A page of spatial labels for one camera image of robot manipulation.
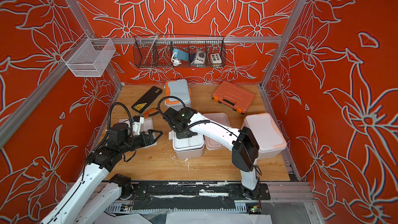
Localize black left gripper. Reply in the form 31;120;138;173
119;130;163;155

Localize grey first aid box orange handle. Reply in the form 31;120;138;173
164;79;191;111

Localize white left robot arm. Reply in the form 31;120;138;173
41;114;163;224

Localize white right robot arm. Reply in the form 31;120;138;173
157;96;260;191

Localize orange black pliers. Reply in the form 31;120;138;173
143;108;159;118

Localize black tool case yellow label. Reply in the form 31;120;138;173
131;86;163;114

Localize orange plastic tool case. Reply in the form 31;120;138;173
212;82;256;114

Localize white round-dial device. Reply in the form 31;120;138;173
191;49;206;65

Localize beige button box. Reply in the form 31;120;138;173
209;54;222;67

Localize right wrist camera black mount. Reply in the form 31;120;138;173
163;107;198;133

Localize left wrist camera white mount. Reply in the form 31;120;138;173
132;116;145;135

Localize aluminium frame post left rear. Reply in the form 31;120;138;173
65;0;123;88

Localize aluminium frame post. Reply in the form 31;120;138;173
65;0;123;88
260;0;307;89

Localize blue device with white cable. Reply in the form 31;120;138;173
171;48;189;66

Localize black wire wall basket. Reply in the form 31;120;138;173
133;34;227;68

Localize white wire mesh basket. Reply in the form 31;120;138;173
61;39;116;77

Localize aluminium left side rail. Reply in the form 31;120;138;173
1;61;69;147

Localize aluminium frame post right rear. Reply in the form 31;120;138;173
260;0;307;89

